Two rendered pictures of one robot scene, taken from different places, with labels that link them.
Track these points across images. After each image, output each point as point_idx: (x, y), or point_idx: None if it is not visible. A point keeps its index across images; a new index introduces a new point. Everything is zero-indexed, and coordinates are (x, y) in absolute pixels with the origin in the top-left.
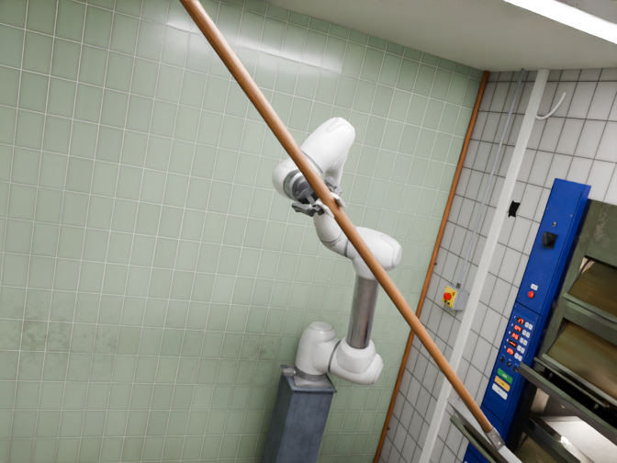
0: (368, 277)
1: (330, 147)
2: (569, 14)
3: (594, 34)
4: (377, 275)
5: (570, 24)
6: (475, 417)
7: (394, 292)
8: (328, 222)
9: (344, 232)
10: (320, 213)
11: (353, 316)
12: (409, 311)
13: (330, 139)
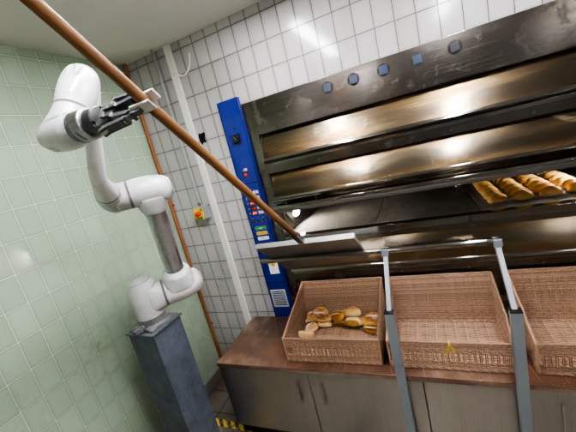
0: (159, 211)
1: (87, 87)
2: None
3: None
4: (205, 153)
5: None
6: (288, 230)
7: (219, 164)
8: (107, 179)
9: (168, 124)
10: (141, 112)
11: (163, 249)
12: (233, 175)
13: (82, 79)
